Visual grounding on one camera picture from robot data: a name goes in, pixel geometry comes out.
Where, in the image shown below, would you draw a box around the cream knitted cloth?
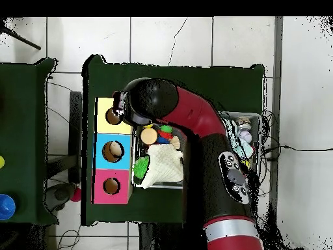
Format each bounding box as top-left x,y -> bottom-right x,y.
141,143 -> 184,189

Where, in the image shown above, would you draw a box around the wooden box with three holes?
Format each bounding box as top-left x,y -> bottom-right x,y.
91,97 -> 137,204

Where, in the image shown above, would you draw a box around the clear mesh bin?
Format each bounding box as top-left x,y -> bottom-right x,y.
131,111 -> 261,189

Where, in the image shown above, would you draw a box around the toy burger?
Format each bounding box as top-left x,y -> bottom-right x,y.
140,128 -> 159,145

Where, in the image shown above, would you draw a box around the green-headed spiky caterpillar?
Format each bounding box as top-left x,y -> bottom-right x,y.
156,124 -> 174,145

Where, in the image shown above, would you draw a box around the green spiky ball toy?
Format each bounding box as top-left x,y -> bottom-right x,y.
132,155 -> 150,180

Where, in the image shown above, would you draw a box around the black rod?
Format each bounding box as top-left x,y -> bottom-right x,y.
0,25 -> 42,51

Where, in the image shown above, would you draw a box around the small baseball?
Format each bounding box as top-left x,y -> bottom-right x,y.
238,130 -> 252,144

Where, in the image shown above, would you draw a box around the mint green knitted cloth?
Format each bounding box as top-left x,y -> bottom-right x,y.
223,118 -> 255,160

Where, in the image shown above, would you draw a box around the black metal frame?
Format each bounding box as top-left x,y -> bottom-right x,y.
68,90 -> 83,184

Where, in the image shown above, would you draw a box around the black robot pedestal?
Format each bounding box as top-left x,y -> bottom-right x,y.
139,222 -> 206,250

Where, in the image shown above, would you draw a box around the black power cable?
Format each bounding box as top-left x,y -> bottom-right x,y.
262,145 -> 333,152

